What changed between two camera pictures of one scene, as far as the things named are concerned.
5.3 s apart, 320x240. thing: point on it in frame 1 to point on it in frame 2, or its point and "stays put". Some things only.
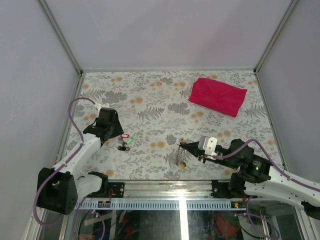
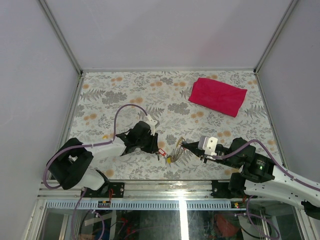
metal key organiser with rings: (179, 161) to (176, 153)
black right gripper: (193, 148) stays put
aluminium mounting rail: (169, 189) stays put
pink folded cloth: (219, 97) stays put
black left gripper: (119, 130) to (154, 147)
